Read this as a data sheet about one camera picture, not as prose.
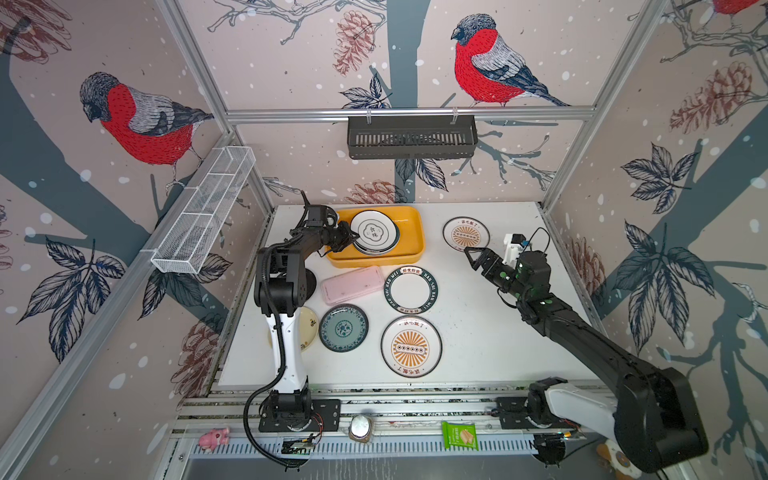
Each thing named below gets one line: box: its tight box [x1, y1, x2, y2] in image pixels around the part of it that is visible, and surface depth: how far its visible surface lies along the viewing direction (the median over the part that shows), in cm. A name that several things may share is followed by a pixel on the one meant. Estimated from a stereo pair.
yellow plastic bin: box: [375, 206, 425, 267], surface depth 112 cm
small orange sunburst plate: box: [442, 216, 491, 252], surface depth 115 cm
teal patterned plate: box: [318, 303, 370, 353], surface depth 90 cm
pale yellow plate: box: [299, 306, 320, 353], surface depth 90 cm
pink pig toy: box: [198, 427, 230, 453], surface depth 71 cm
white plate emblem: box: [350, 210, 398, 251], surface depth 111 cm
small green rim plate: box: [384, 265, 439, 315], surface depth 98 cm
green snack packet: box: [441, 421, 479, 451], surface depth 71 cm
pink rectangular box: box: [321, 266, 384, 305], surface depth 98 cm
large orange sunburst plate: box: [380, 315, 443, 377], surface depth 87 cm
